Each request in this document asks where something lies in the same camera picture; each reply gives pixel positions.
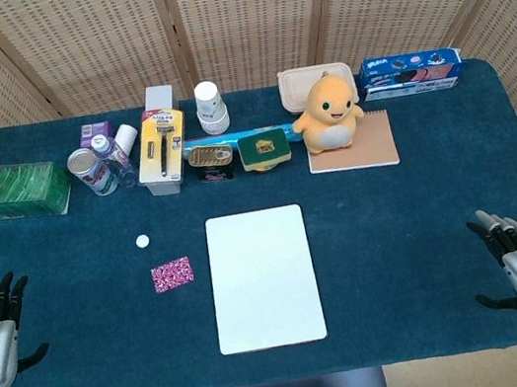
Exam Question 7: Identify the pink patterned package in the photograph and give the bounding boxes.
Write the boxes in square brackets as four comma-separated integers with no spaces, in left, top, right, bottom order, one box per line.
[148,254,198,297]

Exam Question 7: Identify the green plastic box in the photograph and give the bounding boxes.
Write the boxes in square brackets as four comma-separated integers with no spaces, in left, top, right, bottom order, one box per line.
[0,150,77,228]

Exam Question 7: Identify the yellow razor blister pack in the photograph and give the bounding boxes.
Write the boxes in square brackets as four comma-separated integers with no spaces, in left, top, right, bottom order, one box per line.
[126,104,195,190]

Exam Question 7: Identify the clear plastic water bottle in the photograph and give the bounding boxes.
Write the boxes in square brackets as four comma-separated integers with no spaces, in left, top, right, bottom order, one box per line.
[88,129,141,194]

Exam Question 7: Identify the white cylinder tube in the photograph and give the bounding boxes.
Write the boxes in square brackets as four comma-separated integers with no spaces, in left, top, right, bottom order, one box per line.
[111,121,142,157]

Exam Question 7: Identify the blue wrap roll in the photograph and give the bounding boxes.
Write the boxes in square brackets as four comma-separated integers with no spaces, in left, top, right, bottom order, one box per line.
[182,118,303,158]

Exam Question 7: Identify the blue cookie box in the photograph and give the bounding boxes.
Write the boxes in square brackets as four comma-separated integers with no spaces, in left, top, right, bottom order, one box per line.
[354,41,471,95]

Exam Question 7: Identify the beige lidded food container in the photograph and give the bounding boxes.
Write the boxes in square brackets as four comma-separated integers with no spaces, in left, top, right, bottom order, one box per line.
[275,57,361,117]

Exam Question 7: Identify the white and blue film box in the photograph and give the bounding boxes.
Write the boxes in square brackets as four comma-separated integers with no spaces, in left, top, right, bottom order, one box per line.
[362,70,466,106]

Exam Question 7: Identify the dark blue table cloth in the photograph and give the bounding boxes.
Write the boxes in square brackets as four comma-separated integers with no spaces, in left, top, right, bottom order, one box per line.
[0,36,517,387]

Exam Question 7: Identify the small purple box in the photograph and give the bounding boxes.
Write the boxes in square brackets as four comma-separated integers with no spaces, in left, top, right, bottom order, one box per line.
[76,119,117,152]

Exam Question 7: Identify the stacked white paper cups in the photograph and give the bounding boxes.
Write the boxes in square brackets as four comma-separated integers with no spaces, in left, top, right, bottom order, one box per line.
[191,79,233,138]

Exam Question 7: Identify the yellow plush toy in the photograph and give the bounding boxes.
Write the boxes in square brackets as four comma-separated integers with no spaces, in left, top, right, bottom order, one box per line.
[283,65,371,158]

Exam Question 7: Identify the brown spiral notebook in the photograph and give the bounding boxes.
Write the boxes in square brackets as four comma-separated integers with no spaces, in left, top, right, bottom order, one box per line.
[300,105,402,182]

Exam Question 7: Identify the black luncheon meat tin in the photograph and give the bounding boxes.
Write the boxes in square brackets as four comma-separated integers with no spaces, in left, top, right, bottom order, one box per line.
[185,138,239,187]

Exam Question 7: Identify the woven bamboo folding screen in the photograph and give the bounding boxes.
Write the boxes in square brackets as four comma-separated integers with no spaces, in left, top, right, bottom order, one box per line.
[0,0,517,280]

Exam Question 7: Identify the silver tin can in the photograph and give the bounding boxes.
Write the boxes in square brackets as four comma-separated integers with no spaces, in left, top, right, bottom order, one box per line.
[64,142,120,202]

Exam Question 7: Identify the green yellow tin box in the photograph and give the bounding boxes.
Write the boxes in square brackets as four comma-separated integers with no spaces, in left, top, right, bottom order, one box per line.
[235,126,294,174]

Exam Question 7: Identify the white rectangular board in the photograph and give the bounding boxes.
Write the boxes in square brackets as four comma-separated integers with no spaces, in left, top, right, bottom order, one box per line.
[196,201,330,358]

